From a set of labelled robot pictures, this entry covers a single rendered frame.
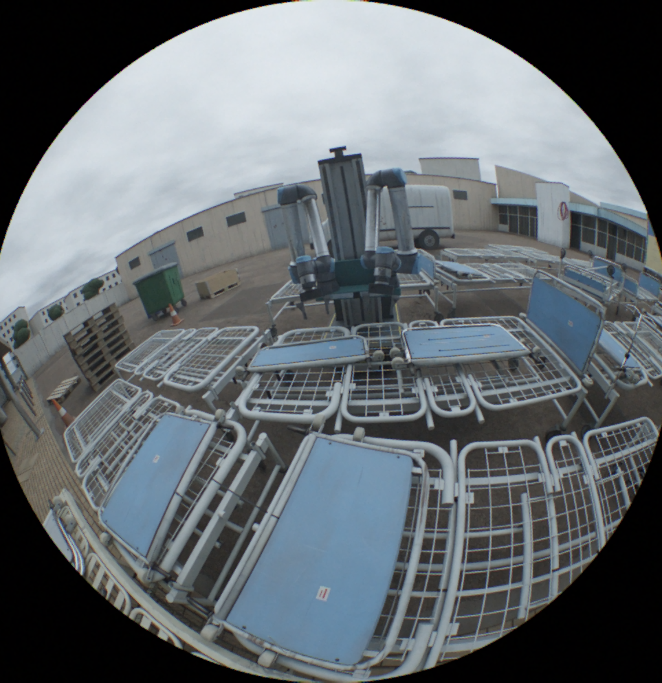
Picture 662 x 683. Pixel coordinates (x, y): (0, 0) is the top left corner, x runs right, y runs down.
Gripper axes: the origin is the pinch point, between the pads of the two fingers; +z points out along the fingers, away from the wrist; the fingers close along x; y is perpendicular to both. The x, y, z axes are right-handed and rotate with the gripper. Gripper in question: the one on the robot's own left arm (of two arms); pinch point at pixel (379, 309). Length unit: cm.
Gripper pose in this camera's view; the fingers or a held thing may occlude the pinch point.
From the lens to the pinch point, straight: 120.4
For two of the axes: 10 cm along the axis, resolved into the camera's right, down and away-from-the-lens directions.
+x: 9.3, 1.5, -3.3
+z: -0.9, 9.8, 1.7
